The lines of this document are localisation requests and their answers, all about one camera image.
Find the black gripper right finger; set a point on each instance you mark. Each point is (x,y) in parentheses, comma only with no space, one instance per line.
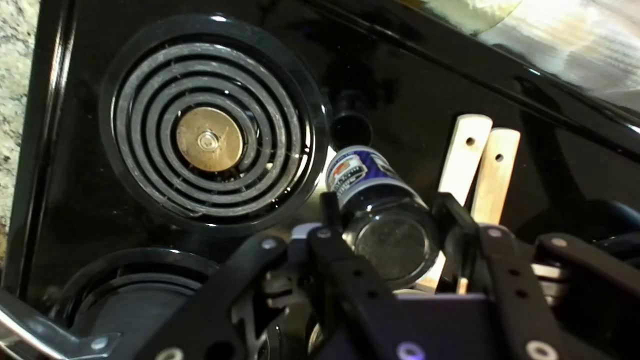
(513,286)

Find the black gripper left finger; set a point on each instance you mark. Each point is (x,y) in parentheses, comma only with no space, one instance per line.
(347,286)

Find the small grey bottle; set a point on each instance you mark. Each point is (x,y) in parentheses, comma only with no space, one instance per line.
(381,200)

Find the tan wooden spatula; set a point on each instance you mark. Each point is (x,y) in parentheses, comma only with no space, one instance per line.
(497,172)

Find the coil burner with brass centre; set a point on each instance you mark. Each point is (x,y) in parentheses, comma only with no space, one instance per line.
(211,126)

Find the front stove burner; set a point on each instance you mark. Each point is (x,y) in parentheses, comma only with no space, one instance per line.
(132,306)

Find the black electric stove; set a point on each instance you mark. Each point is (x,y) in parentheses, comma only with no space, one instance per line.
(401,67)

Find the pale yellow towel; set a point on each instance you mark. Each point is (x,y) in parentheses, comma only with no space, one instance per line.
(566,52)

